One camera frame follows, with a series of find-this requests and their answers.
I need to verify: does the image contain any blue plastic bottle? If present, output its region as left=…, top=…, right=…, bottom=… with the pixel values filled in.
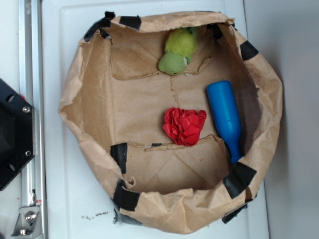
left=206, top=80, right=242, bottom=164

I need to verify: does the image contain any white plastic tray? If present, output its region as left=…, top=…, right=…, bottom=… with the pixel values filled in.
left=41, top=0, right=273, bottom=239

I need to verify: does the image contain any aluminium frame rail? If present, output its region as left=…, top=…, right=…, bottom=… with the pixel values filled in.
left=18, top=0, right=48, bottom=239

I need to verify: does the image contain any green plush animal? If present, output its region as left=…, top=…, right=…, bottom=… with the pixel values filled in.
left=158, top=27, right=198, bottom=75

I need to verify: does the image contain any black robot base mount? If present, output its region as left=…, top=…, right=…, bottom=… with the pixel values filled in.
left=0, top=80, right=34, bottom=191

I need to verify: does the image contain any metal corner bracket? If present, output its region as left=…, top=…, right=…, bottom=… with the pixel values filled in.
left=11, top=206, right=42, bottom=239

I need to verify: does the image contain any brown paper bag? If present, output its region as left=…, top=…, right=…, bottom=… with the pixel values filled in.
left=59, top=11, right=283, bottom=234

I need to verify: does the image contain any red crumpled paper ball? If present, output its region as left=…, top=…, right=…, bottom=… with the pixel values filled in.
left=162, top=108, right=207, bottom=146

